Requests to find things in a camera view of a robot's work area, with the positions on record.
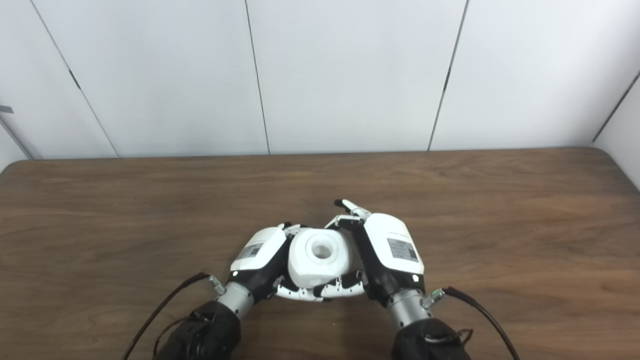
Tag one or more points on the round white plastic piece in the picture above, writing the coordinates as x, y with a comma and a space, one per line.
310, 270

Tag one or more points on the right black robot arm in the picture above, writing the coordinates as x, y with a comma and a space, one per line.
425, 340

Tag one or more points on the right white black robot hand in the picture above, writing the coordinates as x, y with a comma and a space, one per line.
392, 245

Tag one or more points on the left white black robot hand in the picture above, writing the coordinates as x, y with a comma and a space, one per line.
260, 250

